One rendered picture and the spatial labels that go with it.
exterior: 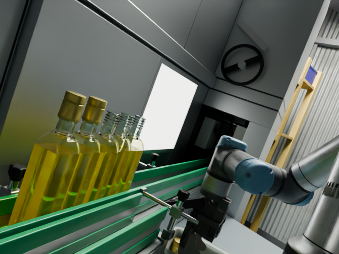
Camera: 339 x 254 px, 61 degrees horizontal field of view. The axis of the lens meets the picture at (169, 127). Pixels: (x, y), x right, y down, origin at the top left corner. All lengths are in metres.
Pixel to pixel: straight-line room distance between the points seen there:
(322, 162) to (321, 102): 3.03
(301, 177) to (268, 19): 1.06
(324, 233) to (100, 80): 0.55
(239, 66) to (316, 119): 2.26
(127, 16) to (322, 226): 0.60
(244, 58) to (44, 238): 1.31
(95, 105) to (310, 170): 0.48
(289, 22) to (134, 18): 0.99
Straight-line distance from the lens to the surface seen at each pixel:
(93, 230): 0.62
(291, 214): 3.71
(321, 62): 3.85
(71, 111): 0.49
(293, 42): 1.59
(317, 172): 0.71
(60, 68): 0.63
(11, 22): 0.59
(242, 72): 1.56
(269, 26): 1.62
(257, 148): 1.52
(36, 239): 0.49
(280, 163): 3.08
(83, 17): 0.65
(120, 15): 0.75
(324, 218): 0.48
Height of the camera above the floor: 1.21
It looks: 5 degrees down
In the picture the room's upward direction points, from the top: 21 degrees clockwise
